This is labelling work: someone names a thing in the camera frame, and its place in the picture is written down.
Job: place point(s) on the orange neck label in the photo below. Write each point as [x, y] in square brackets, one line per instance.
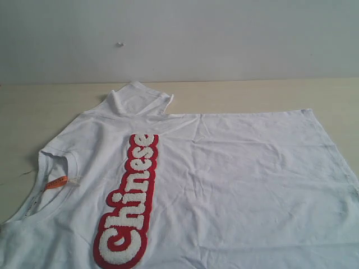
[59, 182]

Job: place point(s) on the white t-shirt red lettering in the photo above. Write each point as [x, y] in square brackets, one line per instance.
[150, 190]

